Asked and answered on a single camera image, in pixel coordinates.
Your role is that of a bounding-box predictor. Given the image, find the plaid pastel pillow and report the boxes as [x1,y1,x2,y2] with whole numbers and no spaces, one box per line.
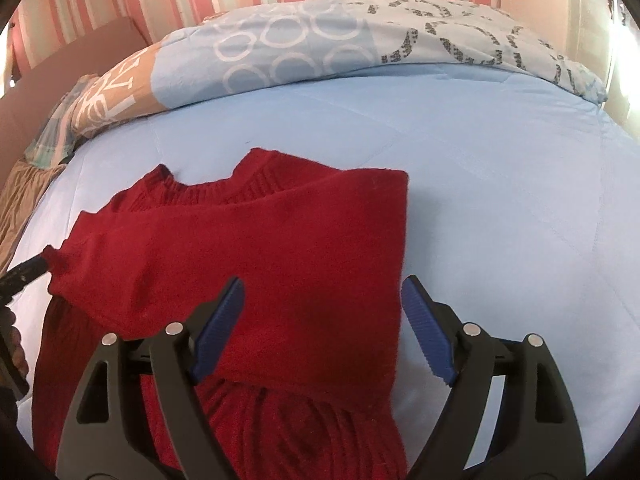
[27,77,96,168]

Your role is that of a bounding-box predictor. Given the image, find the person's left hand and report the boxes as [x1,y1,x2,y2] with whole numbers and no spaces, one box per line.
[0,305,30,388]

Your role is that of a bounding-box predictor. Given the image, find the blue patterned pillow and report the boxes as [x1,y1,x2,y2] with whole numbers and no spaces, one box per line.
[70,0,608,141]

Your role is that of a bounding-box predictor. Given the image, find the brown cloth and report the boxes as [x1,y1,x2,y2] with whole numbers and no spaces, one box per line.
[0,160,66,271]

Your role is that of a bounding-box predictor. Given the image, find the light blue quilt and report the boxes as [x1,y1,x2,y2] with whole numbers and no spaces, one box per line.
[10,75,640,480]

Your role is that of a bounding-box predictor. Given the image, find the red knitted sweater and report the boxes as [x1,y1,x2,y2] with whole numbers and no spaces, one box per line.
[30,147,411,480]

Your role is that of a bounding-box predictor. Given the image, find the brown headboard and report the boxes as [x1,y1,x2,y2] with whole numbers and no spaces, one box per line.
[0,16,151,191]

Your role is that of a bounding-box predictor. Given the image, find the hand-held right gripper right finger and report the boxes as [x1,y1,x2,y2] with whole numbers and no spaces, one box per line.
[401,274,588,480]

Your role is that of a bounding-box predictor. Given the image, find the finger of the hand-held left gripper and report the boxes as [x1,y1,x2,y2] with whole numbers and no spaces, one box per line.
[0,246,53,306]

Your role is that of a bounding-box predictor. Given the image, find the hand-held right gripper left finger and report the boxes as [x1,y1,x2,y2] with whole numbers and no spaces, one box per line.
[55,276,246,480]

